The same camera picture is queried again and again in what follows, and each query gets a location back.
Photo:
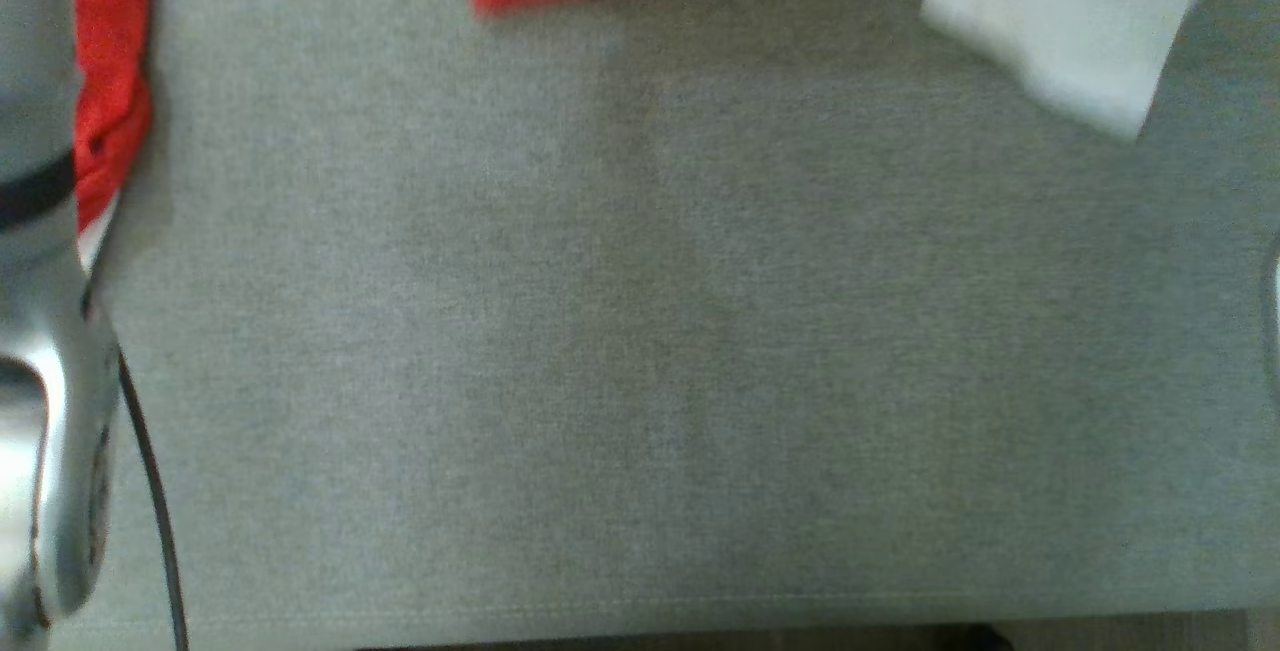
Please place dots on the white cloth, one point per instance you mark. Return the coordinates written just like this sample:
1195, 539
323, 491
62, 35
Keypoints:
1075, 21

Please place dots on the red shorts with white trim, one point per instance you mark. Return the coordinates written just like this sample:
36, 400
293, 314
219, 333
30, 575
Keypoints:
108, 101

